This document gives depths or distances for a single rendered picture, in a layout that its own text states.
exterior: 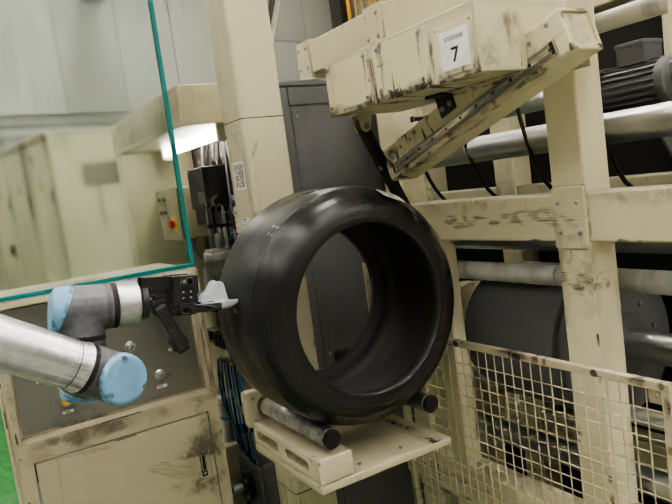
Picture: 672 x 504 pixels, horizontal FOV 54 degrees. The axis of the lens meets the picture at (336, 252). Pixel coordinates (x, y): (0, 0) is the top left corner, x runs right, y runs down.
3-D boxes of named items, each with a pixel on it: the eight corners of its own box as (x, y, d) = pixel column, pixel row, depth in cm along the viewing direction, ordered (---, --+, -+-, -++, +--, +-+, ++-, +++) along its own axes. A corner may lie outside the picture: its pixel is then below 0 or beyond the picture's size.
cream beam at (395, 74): (328, 118, 185) (321, 65, 184) (400, 113, 198) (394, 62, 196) (479, 72, 133) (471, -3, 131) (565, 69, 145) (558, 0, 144)
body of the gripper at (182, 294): (201, 274, 137) (142, 279, 131) (203, 316, 138) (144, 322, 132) (190, 273, 144) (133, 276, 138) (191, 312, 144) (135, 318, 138)
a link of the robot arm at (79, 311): (46, 336, 130) (43, 285, 130) (112, 329, 137) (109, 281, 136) (52, 341, 122) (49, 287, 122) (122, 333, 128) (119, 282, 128)
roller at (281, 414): (277, 403, 178) (267, 417, 177) (266, 393, 176) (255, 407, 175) (345, 437, 148) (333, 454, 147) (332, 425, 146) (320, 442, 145)
